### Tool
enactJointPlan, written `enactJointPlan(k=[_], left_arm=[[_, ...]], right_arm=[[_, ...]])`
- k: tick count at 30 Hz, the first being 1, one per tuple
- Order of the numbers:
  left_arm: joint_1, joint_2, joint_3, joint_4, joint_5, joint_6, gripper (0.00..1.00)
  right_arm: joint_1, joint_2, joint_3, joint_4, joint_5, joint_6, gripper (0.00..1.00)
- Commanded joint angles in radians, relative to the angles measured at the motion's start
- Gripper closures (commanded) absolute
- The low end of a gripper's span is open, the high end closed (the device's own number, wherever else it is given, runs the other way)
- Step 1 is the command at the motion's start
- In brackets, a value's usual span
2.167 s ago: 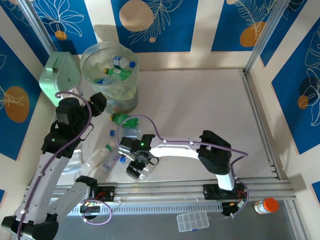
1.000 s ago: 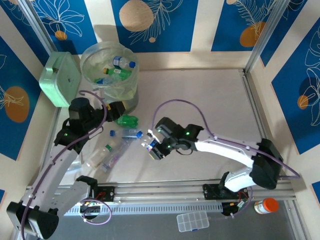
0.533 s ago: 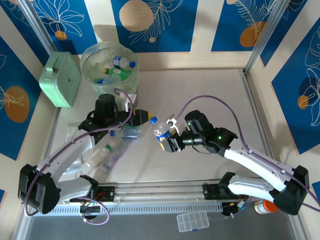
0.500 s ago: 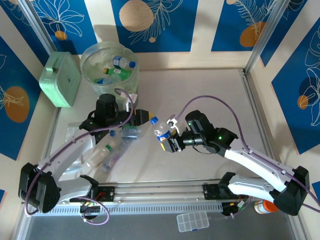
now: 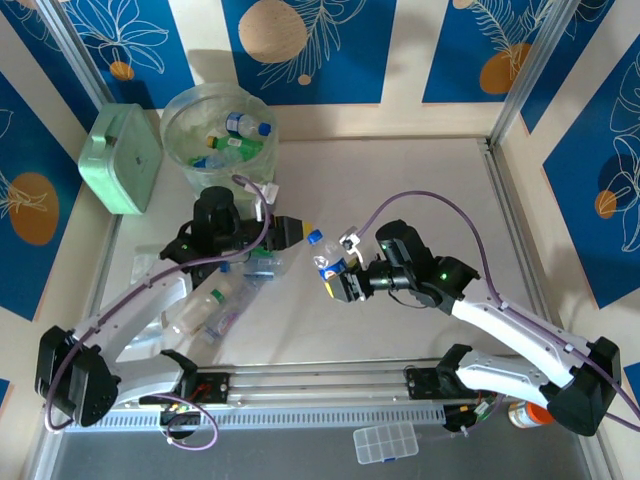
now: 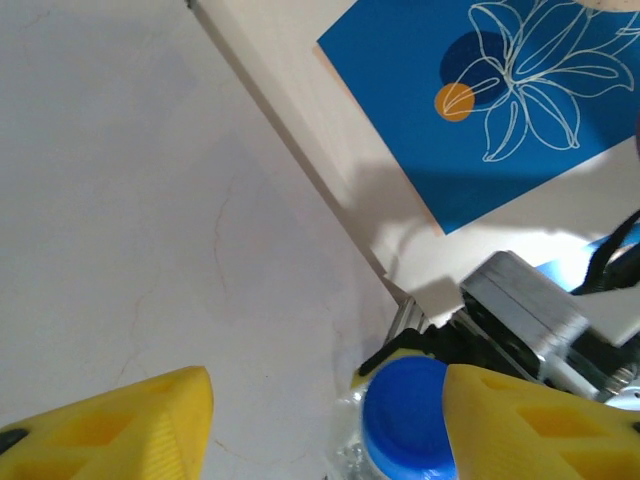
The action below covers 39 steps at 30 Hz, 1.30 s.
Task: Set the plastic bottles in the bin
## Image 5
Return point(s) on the blue label bottle blue cap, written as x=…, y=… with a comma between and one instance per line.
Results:
x=327, y=260
x=245, y=125

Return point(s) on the square clear bottle blue cap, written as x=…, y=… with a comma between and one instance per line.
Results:
x=262, y=270

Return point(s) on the clear bottle green cap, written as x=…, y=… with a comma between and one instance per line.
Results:
x=197, y=312

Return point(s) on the clear bottle pink label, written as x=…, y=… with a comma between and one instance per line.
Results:
x=222, y=322

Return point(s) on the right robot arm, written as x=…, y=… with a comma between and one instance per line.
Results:
x=580, y=395

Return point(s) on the clear bin with bag liner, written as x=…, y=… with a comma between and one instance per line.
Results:
x=260, y=170

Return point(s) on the mint green plastic box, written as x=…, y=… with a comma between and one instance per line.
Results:
x=120, y=160

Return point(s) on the clear compartment organizer box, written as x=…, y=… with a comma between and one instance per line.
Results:
x=385, y=442

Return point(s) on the jar with orange lid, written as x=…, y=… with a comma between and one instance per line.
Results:
x=520, y=415

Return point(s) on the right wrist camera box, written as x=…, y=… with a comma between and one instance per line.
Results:
x=349, y=239

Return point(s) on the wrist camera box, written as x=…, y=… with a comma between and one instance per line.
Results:
x=267, y=192
x=349, y=239

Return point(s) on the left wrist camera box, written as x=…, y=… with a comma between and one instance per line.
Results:
x=267, y=192

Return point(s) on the aluminium rail frame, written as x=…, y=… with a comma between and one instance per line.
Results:
x=310, y=380

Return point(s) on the aluminium side rail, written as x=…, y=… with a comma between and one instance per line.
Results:
x=495, y=175

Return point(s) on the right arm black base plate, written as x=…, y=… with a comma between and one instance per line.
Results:
x=422, y=382

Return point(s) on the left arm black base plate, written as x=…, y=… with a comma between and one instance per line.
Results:
x=215, y=387

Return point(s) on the aluminium frame post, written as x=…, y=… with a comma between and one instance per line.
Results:
x=530, y=70
x=75, y=55

